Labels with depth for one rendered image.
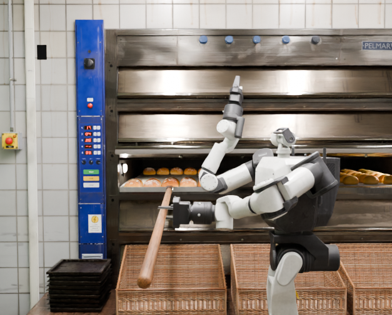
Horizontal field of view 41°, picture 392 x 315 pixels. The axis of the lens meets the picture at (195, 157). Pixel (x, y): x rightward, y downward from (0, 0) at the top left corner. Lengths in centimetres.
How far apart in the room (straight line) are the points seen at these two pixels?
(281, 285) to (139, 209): 118
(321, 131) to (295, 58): 45
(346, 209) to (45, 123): 183
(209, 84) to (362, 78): 89
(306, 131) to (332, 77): 35
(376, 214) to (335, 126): 58
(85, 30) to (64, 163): 77
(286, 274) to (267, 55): 141
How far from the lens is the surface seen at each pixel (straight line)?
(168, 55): 314
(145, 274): 116
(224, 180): 241
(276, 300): 231
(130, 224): 314
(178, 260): 313
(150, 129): 310
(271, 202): 185
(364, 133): 324
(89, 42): 315
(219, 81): 311
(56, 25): 324
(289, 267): 225
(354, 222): 327
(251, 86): 311
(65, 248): 325
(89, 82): 313
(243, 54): 315
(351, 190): 325
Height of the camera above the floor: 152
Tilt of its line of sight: 3 degrees down
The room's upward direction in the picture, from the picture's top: straight up
